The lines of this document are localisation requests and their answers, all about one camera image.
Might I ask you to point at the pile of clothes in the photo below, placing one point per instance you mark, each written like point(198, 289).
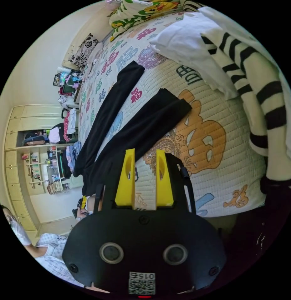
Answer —
point(253, 77)

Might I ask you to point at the green yellow printed blanket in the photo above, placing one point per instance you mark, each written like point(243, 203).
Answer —
point(138, 12)

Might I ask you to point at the black chair with clothes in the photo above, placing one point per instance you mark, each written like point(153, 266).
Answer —
point(63, 130)

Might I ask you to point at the bed with printed quilt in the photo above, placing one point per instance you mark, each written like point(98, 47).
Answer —
point(220, 161)

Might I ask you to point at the cream cupboard with shelves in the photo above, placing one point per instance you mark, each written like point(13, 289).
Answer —
point(21, 168)

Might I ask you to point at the cluttered bedside table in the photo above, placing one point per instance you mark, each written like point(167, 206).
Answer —
point(68, 83)

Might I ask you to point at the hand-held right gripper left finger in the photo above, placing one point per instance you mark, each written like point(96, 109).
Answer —
point(124, 185)

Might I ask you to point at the black pants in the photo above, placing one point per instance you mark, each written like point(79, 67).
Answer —
point(126, 131)

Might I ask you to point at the person's body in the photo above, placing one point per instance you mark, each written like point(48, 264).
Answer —
point(50, 255)

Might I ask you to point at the person's left hand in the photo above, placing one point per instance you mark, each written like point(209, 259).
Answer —
point(91, 203)

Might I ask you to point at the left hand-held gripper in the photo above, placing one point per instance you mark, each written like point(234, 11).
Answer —
point(76, 211)

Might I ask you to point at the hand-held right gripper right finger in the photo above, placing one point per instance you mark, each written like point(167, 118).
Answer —
point(164, 187)

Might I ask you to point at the black floral cushion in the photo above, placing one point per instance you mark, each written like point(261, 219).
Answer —
point(85, 48)

